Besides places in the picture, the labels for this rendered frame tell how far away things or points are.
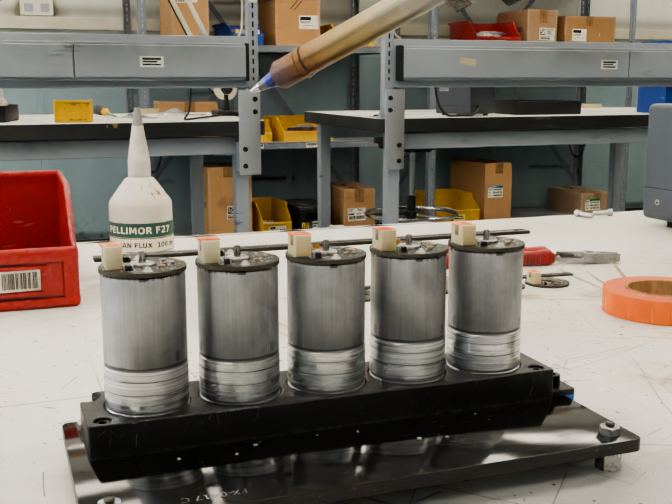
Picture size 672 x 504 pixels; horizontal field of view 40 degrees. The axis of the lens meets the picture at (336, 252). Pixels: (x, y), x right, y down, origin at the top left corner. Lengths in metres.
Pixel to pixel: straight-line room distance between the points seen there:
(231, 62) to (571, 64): 1.08
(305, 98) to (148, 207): 4.38
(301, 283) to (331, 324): 0.02
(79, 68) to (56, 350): 2.10
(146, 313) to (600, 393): 0.18
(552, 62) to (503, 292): 2.69
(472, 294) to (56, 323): 0.23
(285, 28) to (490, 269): 4.13
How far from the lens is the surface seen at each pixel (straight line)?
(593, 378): 0.38
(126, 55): 2.51
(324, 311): 0.28
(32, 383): 0.38
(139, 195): 0.50
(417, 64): 2.75
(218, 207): 4.33
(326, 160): 3.36
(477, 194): 4.92
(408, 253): 0.28
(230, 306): 0.27
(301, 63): 0.25
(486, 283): 0.30
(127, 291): 0.26
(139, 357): 0.27
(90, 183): 4.66
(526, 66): 2.93
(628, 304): 0.47
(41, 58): 2.49
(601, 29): 5.23
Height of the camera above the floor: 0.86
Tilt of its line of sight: 11 degrees down
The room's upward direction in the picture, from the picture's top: straight up
